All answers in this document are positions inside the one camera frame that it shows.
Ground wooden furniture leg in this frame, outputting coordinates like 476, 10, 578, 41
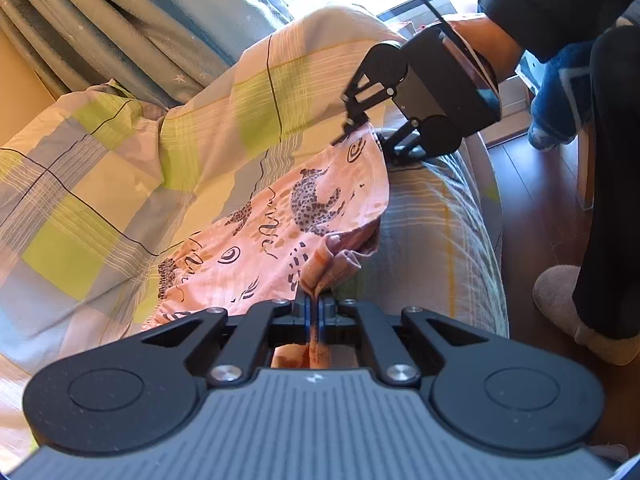
575, 122, 597, 211

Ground beige slipper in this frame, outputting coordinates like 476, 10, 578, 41
532, 265, 640, 367

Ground person's right hand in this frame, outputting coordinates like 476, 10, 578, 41
447, 14, 525, 83

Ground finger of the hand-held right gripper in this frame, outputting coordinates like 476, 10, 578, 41
333, 67, 401, 147
375, 119, 427, 163

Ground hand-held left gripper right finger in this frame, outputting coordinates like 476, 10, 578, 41
315, 293, 491, 387

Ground person's right forearm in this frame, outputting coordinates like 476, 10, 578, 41
476, 0, 640, 62

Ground blue curtain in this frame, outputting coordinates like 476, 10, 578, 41
0, 0, 296, 108

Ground striped bed sheet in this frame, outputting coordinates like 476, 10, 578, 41
325, 110, 510, 341

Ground person's leg in black trousers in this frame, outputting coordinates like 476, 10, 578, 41
571, 24, 640, 342

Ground pink printed pants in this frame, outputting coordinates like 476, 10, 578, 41
135, 122, 392, 361

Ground plaid green blue quilt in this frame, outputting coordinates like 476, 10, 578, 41
0, 5, 411, 376

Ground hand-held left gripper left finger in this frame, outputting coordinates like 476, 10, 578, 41
141, 294, 312, 389

